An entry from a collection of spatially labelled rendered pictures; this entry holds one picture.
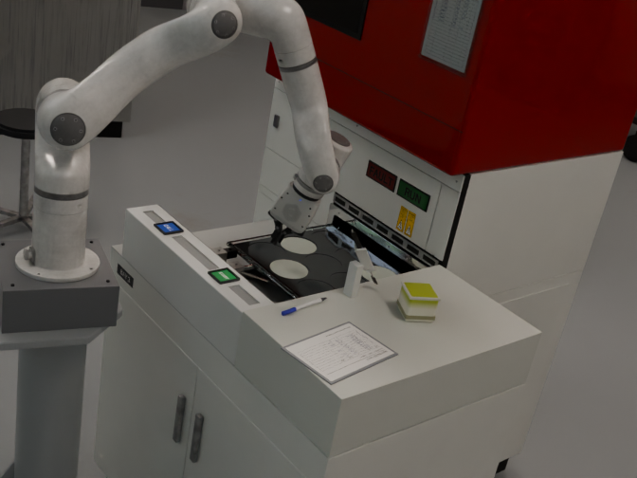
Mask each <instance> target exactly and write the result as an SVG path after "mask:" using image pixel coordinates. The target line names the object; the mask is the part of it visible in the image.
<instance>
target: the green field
mask: <svg viewBox="0 0 637 478"><path fill-rule="evenodd" d="M398 194H400V195H401V196H403V197H404V198H406V199H408V201H410V202H412V203H413V204H415V205H417V206H418V207H420V208H421V209H423V210H426V207H427V203H428V196H427V195H425V194H423V193H421V192H419V191H417V190H416V189H414V188H412V187H411V186H410V185H408V184H407V183H405V182H403V181H402V180H401V181H400V185H399V189H398Z"/></svg>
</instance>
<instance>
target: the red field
mask: <svg viewBox="0 0 637 478"><path fill-rule="evenodd" d="M367 175H368V176H369V177H371V178H373V179H374V180H376V181H378V182H379V183H381V184H383V185H384V186H386V187H387V188H389V189H391V190H393V185H394V181H395V176H393V175H391V174H389V173H387V172H386V171H384V170H382V169H381V168H379V167H377V166H376V165H374V164H372V163H371V162H370V163H369V168H368V172H367Z"/></svg>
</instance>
